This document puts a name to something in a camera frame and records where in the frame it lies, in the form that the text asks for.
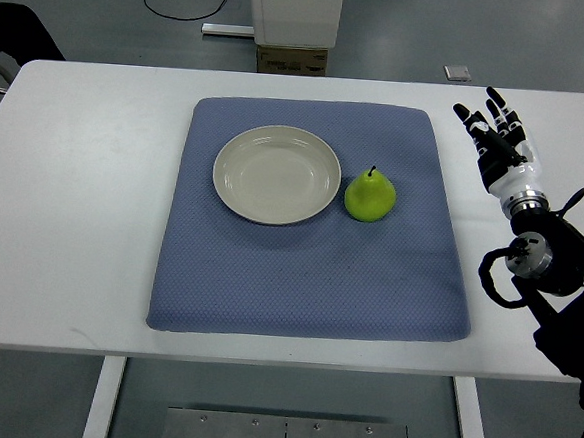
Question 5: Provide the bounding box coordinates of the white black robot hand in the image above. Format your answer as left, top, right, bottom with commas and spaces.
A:
453, 86, 550, 219

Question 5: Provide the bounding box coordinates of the green pear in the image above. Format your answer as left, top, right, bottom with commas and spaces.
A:
344, 166, 397, 223

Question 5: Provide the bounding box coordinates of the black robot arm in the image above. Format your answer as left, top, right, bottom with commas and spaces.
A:
478, 188, 584, 410

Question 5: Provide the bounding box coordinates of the small grey floor plate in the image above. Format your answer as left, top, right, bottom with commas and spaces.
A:
443, 64, 472, 83

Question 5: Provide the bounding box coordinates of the beige round plate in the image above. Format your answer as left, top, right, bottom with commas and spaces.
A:
212, 125, 342, 226

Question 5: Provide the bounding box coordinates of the blue textured mat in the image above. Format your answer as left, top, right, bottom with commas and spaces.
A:
146, 97, 471, 342

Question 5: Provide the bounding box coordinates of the brown cardboard box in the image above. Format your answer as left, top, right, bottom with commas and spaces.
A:
256, 45, 329, 77

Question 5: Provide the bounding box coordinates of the white right table leg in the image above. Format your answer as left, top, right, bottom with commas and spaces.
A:
452, 376, 484, 438

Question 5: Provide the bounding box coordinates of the white table leg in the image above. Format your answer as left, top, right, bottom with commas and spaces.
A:
452, 376, 484, 438
81, 355, 127, 438

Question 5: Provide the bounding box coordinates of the white machine column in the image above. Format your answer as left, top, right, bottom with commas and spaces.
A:
251, 0, 343, 49

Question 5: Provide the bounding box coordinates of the white left table leg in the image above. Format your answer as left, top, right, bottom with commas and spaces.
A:
81, 355, 127, 438

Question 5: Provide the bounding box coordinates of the black chair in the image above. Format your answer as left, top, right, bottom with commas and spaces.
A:
0, 2, 65, 67

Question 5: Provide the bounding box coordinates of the silver aluminium rail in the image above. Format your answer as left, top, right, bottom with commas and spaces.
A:
201, 22, 255, 39

